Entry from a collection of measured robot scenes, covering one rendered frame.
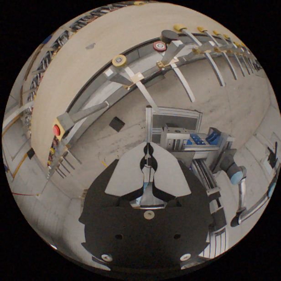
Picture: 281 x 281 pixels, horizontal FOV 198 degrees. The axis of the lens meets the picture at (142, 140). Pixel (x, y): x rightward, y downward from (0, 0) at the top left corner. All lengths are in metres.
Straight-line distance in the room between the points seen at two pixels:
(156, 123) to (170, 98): 0.47
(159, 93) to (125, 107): 0.56
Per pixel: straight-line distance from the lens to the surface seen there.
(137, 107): 1.45
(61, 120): 0.37
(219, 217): 0.59
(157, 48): 0.59
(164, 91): 1.45
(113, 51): 0.63
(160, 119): 1.28
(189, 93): 0.62
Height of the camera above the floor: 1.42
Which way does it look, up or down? 60 degrees down
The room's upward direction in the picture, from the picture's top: 175 degrees counter-clockwise
